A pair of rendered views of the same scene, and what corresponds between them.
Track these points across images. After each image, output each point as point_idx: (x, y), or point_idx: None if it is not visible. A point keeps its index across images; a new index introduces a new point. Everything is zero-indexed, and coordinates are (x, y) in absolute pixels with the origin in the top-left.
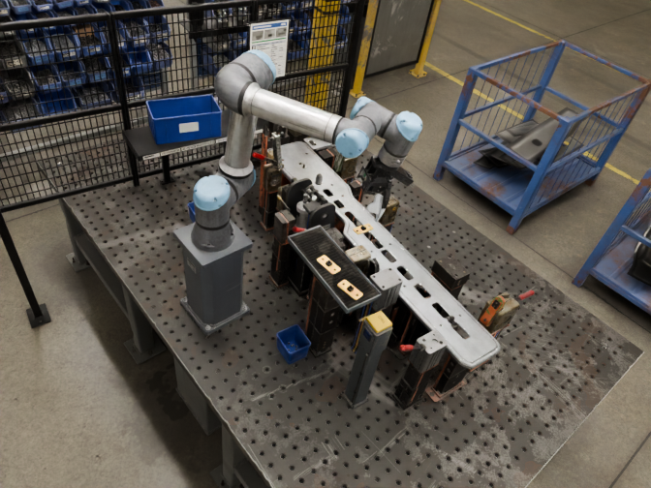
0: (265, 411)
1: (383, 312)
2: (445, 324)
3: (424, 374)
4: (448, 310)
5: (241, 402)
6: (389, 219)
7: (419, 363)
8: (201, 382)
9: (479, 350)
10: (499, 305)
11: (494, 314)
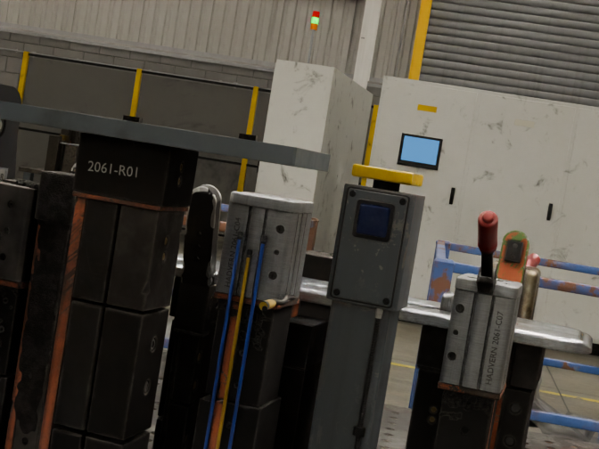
0: None
1: (279, 330)
2: (447, 313)
3: (491, 422)
4: (419, 303)
5: None
6: None
7: (488, 355)
8: None
9: (561, 331)
10: (522, 249)
11: (520, 279)
